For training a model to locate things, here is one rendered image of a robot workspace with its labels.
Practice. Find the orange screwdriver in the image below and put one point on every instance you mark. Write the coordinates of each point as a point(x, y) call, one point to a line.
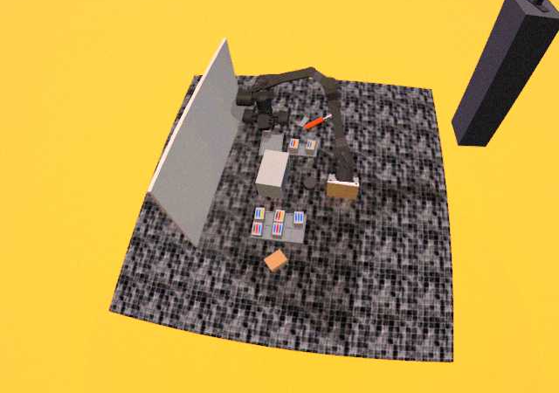
point(313, 123)

